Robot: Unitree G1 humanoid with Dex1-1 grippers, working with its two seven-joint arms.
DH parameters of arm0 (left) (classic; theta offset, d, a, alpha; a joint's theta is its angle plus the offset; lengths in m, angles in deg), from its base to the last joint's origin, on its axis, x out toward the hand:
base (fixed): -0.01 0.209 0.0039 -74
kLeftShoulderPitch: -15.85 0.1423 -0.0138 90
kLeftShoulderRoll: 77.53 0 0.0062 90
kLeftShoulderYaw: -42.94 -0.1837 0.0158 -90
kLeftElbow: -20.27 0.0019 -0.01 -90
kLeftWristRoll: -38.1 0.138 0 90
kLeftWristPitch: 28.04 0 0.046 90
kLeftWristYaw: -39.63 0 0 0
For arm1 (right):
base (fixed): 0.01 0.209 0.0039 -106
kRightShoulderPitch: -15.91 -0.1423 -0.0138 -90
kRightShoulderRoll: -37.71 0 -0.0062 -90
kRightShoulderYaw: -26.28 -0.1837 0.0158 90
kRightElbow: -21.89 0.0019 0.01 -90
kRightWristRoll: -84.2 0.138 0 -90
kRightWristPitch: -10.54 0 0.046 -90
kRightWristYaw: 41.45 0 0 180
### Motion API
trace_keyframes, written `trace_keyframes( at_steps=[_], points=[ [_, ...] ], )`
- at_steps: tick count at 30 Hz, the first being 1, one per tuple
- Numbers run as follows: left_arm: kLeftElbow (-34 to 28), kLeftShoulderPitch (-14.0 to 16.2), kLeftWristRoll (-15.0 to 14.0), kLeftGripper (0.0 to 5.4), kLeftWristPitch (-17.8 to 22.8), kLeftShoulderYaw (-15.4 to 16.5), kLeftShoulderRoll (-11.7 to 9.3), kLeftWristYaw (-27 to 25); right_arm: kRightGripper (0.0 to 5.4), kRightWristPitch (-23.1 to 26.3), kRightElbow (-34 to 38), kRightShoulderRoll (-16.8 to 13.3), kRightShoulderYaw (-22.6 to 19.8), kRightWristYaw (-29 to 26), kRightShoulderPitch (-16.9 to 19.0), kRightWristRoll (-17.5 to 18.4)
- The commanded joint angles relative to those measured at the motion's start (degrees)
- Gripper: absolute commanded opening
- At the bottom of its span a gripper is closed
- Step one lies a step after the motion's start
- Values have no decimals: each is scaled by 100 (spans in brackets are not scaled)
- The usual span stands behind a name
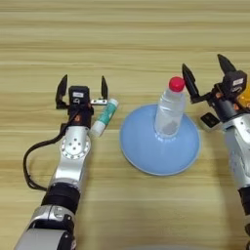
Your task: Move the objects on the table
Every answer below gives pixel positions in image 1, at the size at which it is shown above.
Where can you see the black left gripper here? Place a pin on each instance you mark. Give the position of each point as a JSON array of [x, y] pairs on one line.
[[81, 115]]

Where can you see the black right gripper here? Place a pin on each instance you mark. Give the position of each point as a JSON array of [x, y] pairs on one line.
[[226, 107]]

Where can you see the orange juice bottle white cap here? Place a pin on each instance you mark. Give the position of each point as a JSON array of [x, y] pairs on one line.
[[245, 97]]

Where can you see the clear water bottle red cap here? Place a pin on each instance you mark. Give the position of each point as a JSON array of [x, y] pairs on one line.
[[169, 110]]

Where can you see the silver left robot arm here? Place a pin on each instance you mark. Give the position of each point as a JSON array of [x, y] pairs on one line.
[[70, 162]]

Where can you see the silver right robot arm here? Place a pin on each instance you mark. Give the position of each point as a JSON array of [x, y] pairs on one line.
[[241, 153]]

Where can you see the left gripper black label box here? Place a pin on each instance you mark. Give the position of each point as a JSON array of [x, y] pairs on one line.
[[79, 95]]

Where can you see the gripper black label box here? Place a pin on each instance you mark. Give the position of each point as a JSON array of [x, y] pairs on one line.
[[79, 95], [235, 83]]

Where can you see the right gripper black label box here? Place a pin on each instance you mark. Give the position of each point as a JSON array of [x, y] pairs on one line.
[[235, 83]]

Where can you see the green white glue stick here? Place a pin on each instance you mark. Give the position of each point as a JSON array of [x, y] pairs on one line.
[[104, 117]]

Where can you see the small white black cube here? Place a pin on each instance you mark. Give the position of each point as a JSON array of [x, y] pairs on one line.
[[210, 121]]

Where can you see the blue round plate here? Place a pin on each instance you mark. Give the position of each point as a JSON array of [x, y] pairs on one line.
[[156, 156]]

